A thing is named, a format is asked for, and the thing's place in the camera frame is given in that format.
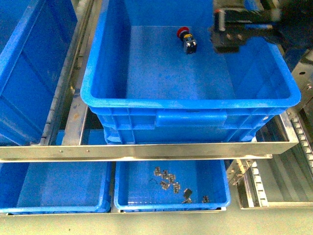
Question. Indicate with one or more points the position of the blue source bin with buttons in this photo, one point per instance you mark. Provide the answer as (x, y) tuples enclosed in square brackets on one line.
[(35, 36)]

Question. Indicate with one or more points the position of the lower middle blue bin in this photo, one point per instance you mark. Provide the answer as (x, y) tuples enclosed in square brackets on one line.
[(64, 187)]

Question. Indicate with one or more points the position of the red mushroom push button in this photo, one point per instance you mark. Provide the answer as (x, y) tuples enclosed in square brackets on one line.
[(189, 43)]

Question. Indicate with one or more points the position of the metal rack front rail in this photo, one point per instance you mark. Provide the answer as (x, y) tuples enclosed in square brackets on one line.
[(154, 152)]

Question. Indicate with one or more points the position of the lower blue bin with clips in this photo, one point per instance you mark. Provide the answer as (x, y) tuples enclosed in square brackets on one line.
[(130, 181)]

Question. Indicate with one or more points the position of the large empty blue bin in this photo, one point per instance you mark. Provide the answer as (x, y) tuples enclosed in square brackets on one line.
[(145, 89)]

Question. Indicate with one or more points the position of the pile of metal clips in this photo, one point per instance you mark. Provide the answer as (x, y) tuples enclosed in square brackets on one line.
[(175, 185)]

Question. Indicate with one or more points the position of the metal rack divider rail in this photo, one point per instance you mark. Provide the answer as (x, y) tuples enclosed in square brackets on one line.
[(68, 111)]

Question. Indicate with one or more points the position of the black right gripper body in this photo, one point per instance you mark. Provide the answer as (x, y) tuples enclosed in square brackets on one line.
[(237, 21)]

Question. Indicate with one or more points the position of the roller track rail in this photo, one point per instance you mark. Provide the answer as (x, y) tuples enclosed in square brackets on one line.
[(283, 181)]

